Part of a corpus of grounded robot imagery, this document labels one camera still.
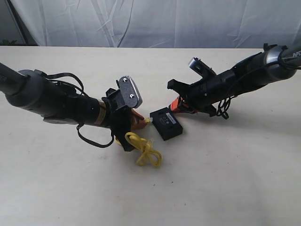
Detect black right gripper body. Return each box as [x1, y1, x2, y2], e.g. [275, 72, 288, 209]
[167, 77, 217, 117]

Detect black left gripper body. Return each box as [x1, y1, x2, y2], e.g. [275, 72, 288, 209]
[102, 88, 134, 152]

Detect black network switch box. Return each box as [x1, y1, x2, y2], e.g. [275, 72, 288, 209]
[150, 107, 183, 141]

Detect yellow ethernet cable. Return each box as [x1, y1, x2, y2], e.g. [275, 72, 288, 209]
[124, 117, 163, 168]

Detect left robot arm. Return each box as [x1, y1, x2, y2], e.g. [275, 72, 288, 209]
[0, 64, 149, 152]

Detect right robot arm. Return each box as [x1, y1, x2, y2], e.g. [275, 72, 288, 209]
[167, 43, 301, 119]

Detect white wrinkled backdrop cloth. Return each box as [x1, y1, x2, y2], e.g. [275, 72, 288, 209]
[12, 0, 301, 48]

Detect green plant leaves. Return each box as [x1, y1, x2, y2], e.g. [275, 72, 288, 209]
[0, 39, 17, 46]

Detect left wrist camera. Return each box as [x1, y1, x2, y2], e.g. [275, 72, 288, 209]
[118, 75, 143, 109]

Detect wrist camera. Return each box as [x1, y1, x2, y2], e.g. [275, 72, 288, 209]
[189, 57, 217, 81]
[118, 75, 143, 109]

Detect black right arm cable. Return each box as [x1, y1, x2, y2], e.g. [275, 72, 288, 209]
[217, 95, 232, 121]

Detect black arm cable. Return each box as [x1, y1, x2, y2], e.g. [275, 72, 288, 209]
[47, 72, 116, 149]
[217, 95, 232, 121]

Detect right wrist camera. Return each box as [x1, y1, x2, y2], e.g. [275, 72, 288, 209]
[189, 57, 217, 81]

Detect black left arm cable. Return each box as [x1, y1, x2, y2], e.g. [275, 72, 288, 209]
[47, 72, 116, 149]

